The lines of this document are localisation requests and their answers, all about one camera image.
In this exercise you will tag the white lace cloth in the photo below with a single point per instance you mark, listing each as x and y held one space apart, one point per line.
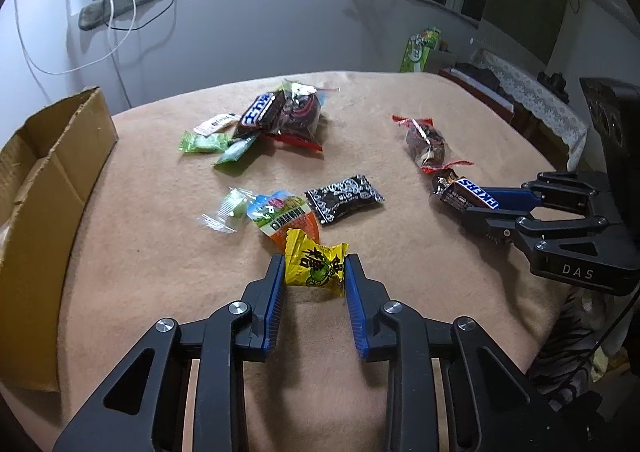
530 92

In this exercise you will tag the black patterned snack packet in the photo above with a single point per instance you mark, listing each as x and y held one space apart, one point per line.
345 197

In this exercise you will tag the dark snack red twisted ends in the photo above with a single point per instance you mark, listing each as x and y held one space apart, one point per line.
425 142

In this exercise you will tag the green stick packet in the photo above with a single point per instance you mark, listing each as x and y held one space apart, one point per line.
235 151

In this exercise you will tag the pink sachet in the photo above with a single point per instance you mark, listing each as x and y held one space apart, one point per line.
215 123

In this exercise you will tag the clear wrapped green candy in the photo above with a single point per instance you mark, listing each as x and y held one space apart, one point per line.
232 207

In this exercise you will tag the striped cloth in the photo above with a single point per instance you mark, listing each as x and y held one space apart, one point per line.
565 332

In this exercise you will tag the orange and green snack packet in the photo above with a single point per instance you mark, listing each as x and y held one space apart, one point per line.
280 217

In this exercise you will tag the clear bag of dark snacks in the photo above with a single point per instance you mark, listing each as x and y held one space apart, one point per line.
300 114

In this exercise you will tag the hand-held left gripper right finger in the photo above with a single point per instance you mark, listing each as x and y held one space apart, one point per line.
356 312

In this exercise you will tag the light green candy packet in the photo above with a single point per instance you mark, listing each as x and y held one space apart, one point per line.
200 143

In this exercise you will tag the brown chocolate bar blue lettering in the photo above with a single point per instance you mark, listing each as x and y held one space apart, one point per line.
260 112

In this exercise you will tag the green carton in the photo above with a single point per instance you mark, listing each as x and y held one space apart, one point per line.
417 52

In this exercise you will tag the cardboard box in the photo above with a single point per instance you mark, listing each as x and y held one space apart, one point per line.
50 192

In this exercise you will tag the yellow candy packet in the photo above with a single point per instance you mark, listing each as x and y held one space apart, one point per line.
312 267

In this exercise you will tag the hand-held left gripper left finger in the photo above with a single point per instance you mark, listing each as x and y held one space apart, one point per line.
275 302

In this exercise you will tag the wooden cabinet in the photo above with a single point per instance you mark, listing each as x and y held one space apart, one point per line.
480 82

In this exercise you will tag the small brown chocolate bar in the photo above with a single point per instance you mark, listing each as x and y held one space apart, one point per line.
470 192

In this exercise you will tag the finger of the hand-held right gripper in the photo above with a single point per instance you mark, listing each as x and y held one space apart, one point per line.
515 198
487 227

